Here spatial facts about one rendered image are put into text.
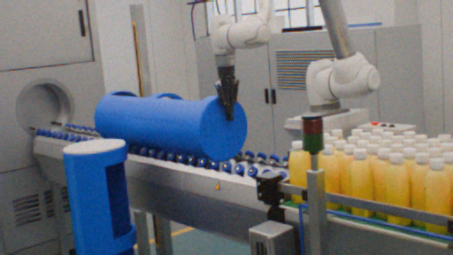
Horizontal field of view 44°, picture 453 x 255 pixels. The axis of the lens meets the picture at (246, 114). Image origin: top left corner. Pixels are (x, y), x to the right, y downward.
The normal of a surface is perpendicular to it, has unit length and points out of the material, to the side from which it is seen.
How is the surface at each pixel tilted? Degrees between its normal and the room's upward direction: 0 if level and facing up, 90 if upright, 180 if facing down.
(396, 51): 90
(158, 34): 90
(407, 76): 90
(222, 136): 90
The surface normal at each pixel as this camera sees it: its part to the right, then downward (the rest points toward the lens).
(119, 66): 0.61, 0.07
